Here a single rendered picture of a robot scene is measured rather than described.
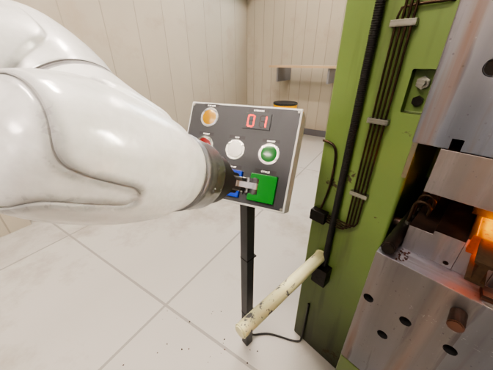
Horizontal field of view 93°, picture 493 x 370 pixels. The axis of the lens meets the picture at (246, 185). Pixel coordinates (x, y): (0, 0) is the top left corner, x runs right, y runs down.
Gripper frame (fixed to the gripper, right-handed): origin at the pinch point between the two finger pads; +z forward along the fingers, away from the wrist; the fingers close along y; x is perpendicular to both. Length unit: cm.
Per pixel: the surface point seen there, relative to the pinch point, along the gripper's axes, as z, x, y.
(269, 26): 350, 289, -134
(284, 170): 13.3, 5.5, 5.0
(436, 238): 13.7, -3.7, 40.1
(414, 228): 15.2, -2.7, 36.2
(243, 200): 13.3, -4.3, -4.8
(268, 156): 12.9, 8.7, 0.0
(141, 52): 173, 136, -225
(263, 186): 12.6, 0.4, 0.5
